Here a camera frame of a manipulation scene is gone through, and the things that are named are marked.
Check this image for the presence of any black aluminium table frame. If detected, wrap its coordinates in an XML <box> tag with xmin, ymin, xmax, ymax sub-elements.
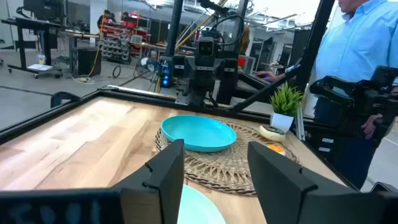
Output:
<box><xmin>0</xmin><ymin>0</ymin><xmax>361</xmax><ymax>190</ymax></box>

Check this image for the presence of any light blue plate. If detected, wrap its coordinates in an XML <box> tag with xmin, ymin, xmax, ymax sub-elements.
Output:
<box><xmin>177</xmin><ymin>184</ymin><xmax>227</xmax><ymax>224</ymax></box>

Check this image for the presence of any teal plate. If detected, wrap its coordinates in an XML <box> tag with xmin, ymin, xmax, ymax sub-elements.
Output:
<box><xmin>160</xmin><ymin>114</ymin><xmax>238</xmax><ymax>153</ymax></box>

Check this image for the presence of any black cabinet box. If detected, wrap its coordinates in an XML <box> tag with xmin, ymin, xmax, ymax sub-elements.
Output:
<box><xmin>77</xmin><ymin>46</ymin><xmax>102</xmax><ymax>77</ymax></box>

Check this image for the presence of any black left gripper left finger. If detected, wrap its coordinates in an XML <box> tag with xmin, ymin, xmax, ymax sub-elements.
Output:
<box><xmin>119</xmin><ymin>139</ymin><xmax>185</xmax><ymax>224</ymax></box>

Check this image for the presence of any black desk on wheels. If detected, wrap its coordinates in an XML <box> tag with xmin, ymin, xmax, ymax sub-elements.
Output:
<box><xmin>1</xmin><ymin>17</ymin><xmax>63</xmax><ymax>79</ymax></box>

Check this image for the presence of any control box with blue lights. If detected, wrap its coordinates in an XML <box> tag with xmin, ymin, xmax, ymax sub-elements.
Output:
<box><xmin>159</xmin><ymin>58</ymin><xmax>172</xmax><ymax>88</ymax></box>

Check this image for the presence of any shelf with red bins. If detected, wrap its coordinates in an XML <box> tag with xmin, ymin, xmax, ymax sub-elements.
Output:
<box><xmin>101</xmin><ymin>12</ymin><xmax>150</xmax><ymax>65</ymax></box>

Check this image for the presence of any potted plant in white pot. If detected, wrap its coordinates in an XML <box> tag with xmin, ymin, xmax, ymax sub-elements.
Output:
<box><xmin>269</xmin><ymin>82</ymin><xmax>304</xmax><ymax>134</ymax></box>

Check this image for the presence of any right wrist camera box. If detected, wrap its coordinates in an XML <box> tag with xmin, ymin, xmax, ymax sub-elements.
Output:
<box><xmin>198</xmin><ymin>37</ymin><xmax>216</xmax><ymax>57</ymax></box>

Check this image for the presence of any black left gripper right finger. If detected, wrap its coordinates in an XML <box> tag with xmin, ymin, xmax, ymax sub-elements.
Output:
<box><xmin>248</xmin><ymin>141</ymin><xmax>379</xmax><ymax>224</ymax></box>

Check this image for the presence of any person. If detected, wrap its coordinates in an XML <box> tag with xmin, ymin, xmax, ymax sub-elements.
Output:
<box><xmin>254</xmin><ymin>0</ymin><xmax>398</xmax><ymax>190</ymax></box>

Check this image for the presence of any woven straw placemat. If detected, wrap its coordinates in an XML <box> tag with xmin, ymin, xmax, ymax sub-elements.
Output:
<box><xmin>154</xmin><ymin>121</ymin><xmax>301</xmax><ymax>197</ymax></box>

